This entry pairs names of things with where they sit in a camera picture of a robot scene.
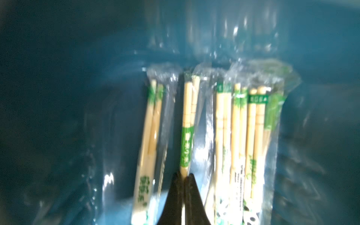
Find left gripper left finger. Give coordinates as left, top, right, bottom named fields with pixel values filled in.
left=157, top=172, right=184, bottom=225

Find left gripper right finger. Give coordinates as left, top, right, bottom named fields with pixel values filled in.
left=184, top=173, right=211, bottom=225

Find chopsticks box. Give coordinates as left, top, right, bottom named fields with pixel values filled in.
left=180, top=63, right=210, bottom=224

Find teal plastic storage box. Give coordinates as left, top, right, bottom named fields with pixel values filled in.
left=1, top=1, right=360, bottom=225

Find chopstick pile in box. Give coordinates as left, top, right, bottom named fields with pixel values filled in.
left=131, top=59, right=301, bottom=225

